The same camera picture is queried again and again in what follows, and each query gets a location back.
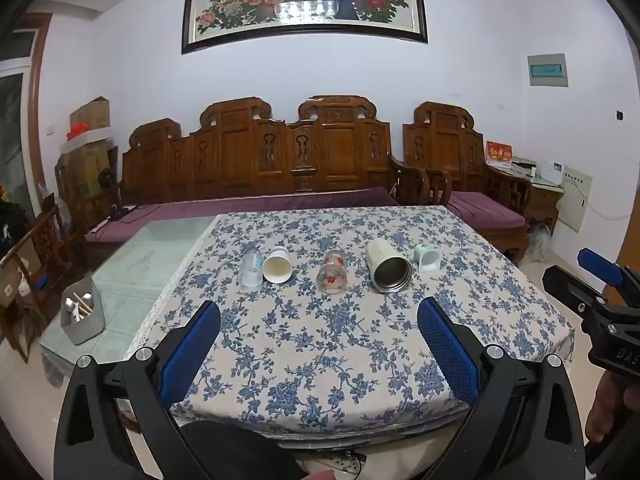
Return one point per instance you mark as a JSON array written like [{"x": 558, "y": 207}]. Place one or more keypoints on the small cardboard box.
[{"x": 92, "y": 114}]

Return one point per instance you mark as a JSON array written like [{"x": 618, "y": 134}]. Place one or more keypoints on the clear plastic bag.
[{"x": 540, "y": 242}]

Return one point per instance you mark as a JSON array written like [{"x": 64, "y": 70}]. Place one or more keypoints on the white paper cup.
[{"x": 276, "y": 267}]

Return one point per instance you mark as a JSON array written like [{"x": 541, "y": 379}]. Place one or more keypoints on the wooden folding chair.
[{"x": 42, "y": 240}]

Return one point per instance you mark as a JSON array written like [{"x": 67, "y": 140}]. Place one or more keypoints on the red desk calendar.
[{"x": 499, "y": 154}]

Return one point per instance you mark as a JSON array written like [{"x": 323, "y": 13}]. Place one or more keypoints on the clear plastic cup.
[{"x": 250, "y": 272}]

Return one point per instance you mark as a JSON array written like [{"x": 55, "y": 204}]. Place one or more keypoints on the white power strip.
[{"x": 345, "y": 462}]

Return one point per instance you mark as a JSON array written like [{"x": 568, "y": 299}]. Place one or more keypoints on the short purple seat cushion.
[{"x": 487, "y": 207}]

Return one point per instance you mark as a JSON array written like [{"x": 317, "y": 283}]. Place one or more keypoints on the cream steel thermos cup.
[{"x": 387, "y": 266}]

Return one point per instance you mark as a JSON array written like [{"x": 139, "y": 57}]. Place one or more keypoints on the black desk fan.
[{"x": 106, "y": 178}]

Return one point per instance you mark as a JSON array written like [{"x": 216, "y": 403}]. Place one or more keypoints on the long purple seat cushion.
[{"x": 200, "y": 210}]

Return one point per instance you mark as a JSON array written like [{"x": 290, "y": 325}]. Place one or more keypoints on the person's right hand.
[{"x": 606, "y": 405}]

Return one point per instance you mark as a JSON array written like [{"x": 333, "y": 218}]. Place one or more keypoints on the grey utensil holder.
[{"x": 85, "y": 327}]

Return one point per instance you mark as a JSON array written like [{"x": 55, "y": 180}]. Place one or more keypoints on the carved wooden sofa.
[{"x": 250, "y": 160}]

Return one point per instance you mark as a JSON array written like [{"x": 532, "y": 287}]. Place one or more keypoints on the wooden door frame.
[{"x": 36, "y": 110}]

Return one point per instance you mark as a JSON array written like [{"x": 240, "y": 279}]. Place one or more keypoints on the wooden side table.
[{"x": 542, "y": 205}]

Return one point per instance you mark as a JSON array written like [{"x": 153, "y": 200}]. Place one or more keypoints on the red plastic bag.
[{"x": 77, "y": 131}]

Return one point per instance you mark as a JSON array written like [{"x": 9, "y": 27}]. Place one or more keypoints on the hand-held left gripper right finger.
[{"x": 450, "y": 355}]

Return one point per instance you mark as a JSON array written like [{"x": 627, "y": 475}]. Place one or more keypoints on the wall electrical panel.
[{"x": 547, "y": 71}]

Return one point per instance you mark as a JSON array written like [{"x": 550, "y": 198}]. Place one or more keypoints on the blue floral tablecloth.
[{"x": 300, "y": 350}]

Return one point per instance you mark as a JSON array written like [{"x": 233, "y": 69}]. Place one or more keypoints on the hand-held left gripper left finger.
[{"x": 192, "y": 352}]

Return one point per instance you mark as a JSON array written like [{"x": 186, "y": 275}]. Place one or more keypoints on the large cardboard box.
[{"x": 82, "y": 180}]

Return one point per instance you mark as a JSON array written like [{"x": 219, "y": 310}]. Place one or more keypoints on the carved wooden armchair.
[{"x": 450, "y": 150}]

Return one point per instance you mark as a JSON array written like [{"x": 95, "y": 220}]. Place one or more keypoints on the floral glass cup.
[{"x": 331, "y": 274}]

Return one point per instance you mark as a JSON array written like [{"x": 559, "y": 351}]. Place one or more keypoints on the white desktop device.
[{"x": 549, "y": 172}]

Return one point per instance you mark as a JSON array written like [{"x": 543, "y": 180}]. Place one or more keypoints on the wooden chopstick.
[
  {"x": 82, "y": 298},
  {"x": 85, "y": 310}
]

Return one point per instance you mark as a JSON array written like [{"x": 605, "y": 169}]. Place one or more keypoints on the framed floral peacock painting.
[{"x": 305, "y": 0}]

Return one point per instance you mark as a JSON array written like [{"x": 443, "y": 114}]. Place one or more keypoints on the small green white mug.
[{"x": 428, "y": 257}]

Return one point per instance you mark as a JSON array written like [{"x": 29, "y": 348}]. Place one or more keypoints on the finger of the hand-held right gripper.
[
  {"x": 600, "y": 265},
  {"x": 567, "y": 282}
]

